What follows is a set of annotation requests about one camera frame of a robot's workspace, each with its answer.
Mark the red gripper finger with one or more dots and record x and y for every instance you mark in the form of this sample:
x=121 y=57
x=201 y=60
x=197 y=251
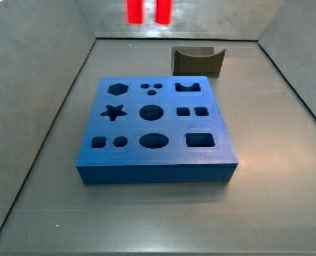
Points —
x=163 y=11
x=134 y=7

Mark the dark curved insert piece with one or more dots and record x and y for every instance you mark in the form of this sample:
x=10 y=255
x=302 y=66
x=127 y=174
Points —
x=197 y=61

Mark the blue shape-sorting block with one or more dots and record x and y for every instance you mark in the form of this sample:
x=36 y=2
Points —
x=155 y=130

